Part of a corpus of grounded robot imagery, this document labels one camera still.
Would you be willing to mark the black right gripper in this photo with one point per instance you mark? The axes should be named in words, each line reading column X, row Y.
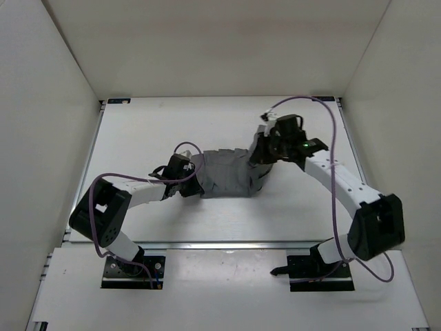
column 259, row 156

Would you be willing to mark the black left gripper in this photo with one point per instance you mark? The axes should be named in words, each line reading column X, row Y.
column 194, row 189

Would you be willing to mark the grey pleated skirt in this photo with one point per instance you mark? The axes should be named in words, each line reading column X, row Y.
column 228, row 173

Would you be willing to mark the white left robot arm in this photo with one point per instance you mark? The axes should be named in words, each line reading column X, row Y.
column 100, row 213

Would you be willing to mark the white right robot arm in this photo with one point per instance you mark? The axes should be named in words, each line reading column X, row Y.
column 377, row 219

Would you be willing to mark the blue right corner label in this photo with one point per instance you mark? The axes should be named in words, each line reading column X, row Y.
column 324, row 98

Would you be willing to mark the blue corner label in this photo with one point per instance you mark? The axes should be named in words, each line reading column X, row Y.
column 119, row 101
column 324, row 98

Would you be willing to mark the blue left corner label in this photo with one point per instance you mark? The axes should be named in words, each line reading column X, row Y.
column 119, row 101

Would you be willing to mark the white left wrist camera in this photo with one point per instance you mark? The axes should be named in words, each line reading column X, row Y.
column 187, row 154

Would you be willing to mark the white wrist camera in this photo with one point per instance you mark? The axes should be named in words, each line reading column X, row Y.
column 270, row 118
column 187, row 154

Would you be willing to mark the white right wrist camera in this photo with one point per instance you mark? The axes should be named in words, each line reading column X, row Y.
column 270, row 118

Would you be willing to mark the aluminium front rail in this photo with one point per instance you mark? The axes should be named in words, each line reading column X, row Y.
column 227, row 245

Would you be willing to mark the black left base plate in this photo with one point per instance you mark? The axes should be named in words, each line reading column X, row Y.
column 117, row 275

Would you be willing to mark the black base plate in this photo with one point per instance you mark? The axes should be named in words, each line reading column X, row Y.
column 307, row 275
column 117, row 275

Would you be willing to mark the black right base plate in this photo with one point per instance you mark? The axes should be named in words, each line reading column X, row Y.
column 307, row 275

